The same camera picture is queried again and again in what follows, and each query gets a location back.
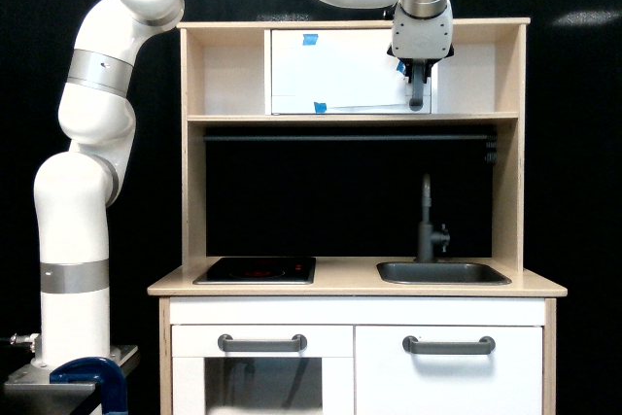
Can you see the grey oven door handle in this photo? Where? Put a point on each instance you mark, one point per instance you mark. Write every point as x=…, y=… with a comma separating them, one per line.
x=227, y=343

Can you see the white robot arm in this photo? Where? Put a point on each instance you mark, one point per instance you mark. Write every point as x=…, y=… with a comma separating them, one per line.
x=73, y=190

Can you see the blue metal clamp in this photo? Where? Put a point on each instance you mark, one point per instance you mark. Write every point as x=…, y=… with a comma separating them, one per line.
x=103, y=372

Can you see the grey toy sink basin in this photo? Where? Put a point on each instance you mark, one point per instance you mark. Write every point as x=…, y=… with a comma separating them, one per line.
x=467, y=273

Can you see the wooden toy kitchen frame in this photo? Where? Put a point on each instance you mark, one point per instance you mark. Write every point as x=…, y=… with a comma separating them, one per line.
x=226, y=78

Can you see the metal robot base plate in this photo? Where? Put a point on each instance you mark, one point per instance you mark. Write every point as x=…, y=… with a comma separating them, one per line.
x=35, y=376

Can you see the grey toy faucet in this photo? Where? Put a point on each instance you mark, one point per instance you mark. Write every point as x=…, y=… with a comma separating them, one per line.
x=428, y=237

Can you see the black toy stove top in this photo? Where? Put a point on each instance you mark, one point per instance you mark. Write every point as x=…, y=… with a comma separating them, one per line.
x=259, y=270

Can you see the blue tape piece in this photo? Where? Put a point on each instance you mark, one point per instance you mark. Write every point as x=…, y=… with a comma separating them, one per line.
x=310, y=39
x=320, y=108
x=402, y=68

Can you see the grey lower cabinet handle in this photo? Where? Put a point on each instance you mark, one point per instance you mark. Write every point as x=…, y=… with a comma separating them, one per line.
x=484, y=346

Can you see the white oven door with window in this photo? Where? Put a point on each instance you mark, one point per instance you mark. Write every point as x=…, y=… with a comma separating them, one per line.
x=318, y=380

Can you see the blue tape right piece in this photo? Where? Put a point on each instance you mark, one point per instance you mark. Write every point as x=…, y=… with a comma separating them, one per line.
x=402, y=68

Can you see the metal cable connector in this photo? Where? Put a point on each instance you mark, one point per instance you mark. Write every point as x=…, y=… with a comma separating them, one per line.
x=28, y=341

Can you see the grey hanging rail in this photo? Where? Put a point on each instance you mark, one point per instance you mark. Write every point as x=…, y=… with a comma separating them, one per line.
x=355, y=137

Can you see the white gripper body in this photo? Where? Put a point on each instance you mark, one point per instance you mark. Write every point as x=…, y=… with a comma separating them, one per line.
x=422, y=39

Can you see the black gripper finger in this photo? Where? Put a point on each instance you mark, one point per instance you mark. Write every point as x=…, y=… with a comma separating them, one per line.
x=409, y=70
x=427, y=70

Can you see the blue tape bottom piece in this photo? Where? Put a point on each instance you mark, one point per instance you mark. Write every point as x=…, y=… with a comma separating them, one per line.
x=320, y=108

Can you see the blue tape top piece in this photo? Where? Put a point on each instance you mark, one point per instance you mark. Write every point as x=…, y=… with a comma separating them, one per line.
x=310, y=39

